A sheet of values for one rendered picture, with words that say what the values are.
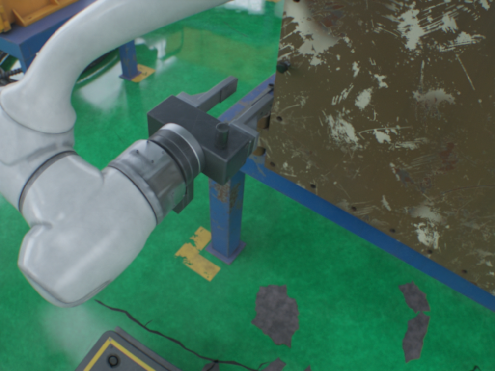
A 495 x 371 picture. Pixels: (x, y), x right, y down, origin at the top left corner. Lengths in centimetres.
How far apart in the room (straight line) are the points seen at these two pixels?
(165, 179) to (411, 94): 38
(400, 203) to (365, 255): 86
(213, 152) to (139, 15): 19
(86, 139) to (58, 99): 162
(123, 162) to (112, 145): 152
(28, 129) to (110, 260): 16
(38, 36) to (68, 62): 151
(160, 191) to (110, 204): 6
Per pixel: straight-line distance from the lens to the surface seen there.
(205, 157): 42
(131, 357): 98
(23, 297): 158
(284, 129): 71
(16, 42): 185
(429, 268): 91
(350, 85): 59
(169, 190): 38
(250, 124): 48
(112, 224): 34
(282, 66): 60
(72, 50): 35
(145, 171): 37
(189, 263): 141
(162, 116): 45
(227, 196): 109
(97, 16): 33
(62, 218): 34
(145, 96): 219
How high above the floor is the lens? 125
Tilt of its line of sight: 50 degrees down
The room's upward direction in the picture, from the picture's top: 5 degrees clockwise
